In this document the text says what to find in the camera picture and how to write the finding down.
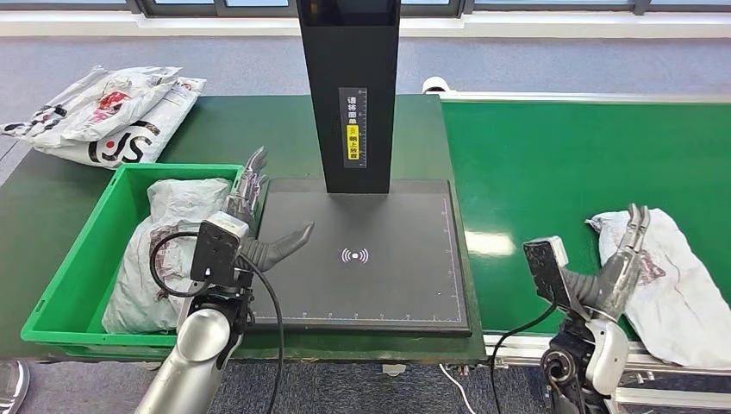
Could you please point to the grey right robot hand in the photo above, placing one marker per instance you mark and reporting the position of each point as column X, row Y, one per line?
column 619, row 280

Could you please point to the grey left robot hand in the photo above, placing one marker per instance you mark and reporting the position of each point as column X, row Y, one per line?
column 268, row 251

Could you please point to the grey parcel bag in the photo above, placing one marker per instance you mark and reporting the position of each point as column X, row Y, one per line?
column 177, row 205
column 679, row 308

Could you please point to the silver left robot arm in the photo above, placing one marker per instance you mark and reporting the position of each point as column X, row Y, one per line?
column 197, row 348

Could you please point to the green conveyor belt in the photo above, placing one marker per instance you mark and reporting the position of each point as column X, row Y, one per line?
column 542, row 160

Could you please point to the white parcel bag black letters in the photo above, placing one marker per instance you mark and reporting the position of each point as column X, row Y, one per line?
column 148, row 137

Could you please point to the white parcel bag red print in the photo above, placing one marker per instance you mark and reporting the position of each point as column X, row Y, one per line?
column 97, row 108

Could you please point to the green plastic crate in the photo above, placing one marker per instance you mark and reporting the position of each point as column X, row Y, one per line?
column 74, row 286

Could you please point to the black scanner column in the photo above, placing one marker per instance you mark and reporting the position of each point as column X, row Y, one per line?
column 351, row 57

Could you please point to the shiny grey curved object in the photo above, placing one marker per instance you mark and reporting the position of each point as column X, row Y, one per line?
column 11, row 385

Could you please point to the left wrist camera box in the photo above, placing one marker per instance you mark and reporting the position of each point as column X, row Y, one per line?
column 214, row 251

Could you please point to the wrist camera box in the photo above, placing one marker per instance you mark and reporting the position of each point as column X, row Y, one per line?
column 214, row 251
column 545, row 268

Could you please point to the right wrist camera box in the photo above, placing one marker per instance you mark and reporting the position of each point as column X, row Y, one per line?
column 545, row 268

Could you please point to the black scanner base plate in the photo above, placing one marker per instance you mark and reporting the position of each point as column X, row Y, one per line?
column 388, row 286

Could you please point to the white bracket under table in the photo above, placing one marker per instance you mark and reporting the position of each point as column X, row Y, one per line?
column 394, row 370

